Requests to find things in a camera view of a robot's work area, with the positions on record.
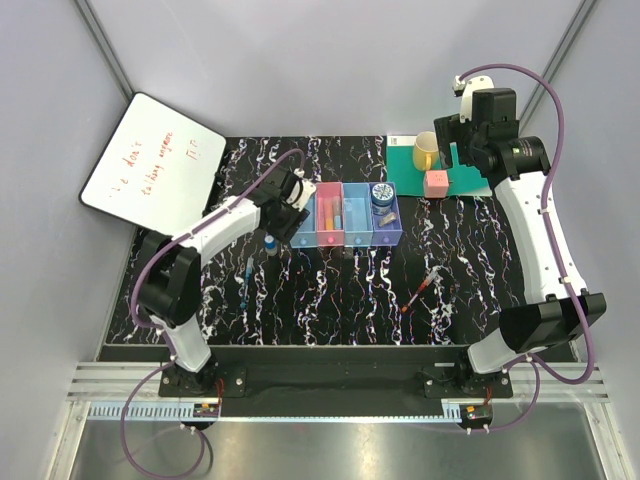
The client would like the orange highlighter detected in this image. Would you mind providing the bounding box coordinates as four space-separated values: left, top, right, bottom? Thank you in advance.
323 197 334 231

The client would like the blue round stamp bottle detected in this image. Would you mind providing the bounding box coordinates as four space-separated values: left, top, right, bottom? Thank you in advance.
264 234 278 256

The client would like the light blue bin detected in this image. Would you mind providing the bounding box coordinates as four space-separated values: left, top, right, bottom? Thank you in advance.
343 183 373 248
289 196 318 249

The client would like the blue grey highlighter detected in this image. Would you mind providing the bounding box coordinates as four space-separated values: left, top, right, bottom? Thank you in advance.
332 196 343 230

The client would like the pink plastic bin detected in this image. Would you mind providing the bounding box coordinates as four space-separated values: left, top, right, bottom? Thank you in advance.
316 182 345 247

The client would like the green cutting mat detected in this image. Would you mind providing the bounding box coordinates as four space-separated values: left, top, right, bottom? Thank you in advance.
386 136 492 197

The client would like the blue cleaning gel jar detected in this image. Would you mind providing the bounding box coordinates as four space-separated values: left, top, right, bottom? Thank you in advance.
371 182 395 216

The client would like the small beige eraser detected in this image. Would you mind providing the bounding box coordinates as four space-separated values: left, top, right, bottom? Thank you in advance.
378 212 398 228

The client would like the blue gel pen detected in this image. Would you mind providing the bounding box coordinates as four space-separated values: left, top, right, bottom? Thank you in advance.
240 256 254 311

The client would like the purple plastic bin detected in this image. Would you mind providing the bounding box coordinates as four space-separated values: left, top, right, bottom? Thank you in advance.
369 182 404 247

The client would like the red gel pen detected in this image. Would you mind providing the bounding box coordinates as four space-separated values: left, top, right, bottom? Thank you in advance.
400 271 439 314

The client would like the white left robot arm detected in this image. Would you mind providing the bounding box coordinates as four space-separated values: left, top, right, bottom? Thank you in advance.
130 167 316 396

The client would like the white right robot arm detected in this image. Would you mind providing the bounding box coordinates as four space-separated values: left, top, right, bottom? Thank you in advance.
434 76 606 397

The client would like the yellow mug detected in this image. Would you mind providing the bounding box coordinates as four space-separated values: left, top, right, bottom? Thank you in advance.
413 131 439 171

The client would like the pink cube socket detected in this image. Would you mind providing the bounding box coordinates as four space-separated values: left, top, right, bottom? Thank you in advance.
423 170 450 199

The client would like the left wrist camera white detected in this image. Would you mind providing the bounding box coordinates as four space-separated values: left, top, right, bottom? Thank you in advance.
288 168 316 211

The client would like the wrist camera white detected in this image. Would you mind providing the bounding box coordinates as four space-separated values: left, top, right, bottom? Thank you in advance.
452 75 494 123
288 168 316 211

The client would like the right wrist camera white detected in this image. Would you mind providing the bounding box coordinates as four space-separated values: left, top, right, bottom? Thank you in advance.
452 75 494 123

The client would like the white whiteboard black frame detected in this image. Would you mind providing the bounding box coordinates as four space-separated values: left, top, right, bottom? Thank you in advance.
79 92 226 234

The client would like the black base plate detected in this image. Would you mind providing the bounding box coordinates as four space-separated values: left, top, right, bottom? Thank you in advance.
159 346 513 421

